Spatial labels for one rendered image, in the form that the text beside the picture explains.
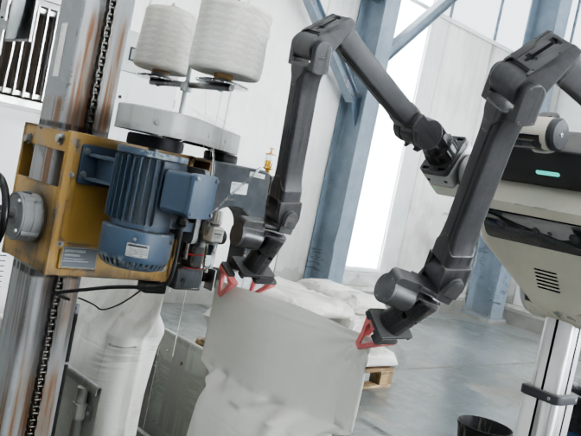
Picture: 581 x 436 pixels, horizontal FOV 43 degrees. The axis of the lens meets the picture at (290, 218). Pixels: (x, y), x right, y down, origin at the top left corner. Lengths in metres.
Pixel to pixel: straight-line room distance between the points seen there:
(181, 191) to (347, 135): 6.42
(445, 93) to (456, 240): 8.00
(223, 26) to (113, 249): 0.52
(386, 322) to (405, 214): 7.57
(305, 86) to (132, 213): 0.46
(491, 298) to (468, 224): 9.03
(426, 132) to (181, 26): 0.65
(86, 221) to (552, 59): 1.01
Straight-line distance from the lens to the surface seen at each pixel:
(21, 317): 1.75
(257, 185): 1.93
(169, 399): 2.58
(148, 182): 1.52
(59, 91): 1.72
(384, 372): 5.40
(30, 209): 1.67
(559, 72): 1.25
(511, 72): 1.25
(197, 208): 1.50
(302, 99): 1.62
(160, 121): 1.49
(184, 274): 1.83
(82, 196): 1.66
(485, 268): 10.43
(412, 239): 9.20
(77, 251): 1.68
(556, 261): 1.80
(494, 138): 1.26
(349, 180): 7.59
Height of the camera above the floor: 1.33
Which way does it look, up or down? 3 degrees down
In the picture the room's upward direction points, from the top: 12 degrees clockwise
